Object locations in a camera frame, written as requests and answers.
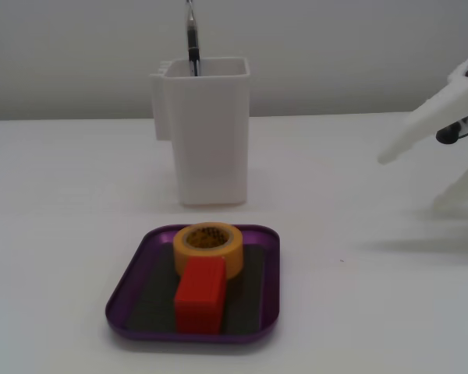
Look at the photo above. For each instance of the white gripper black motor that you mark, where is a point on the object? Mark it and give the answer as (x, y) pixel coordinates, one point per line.
(437, 113)

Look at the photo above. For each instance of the yellow tape roll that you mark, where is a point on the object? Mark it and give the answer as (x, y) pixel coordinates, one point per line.
(234, 257)

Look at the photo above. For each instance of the white plastic box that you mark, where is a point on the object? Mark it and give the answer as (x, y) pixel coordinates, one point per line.
(210, 136)

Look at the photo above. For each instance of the black tray mat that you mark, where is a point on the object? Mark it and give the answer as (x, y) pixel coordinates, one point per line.
(245, 292)

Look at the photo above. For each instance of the clear black ballpoint pen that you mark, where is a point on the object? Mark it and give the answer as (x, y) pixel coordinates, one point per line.
(192, 39)

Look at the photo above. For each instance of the red ribbed block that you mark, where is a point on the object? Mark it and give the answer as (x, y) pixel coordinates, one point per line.
(199, 304)

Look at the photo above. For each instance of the purple plastic tray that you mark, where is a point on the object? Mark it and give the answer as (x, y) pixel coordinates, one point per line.
(121, 311)

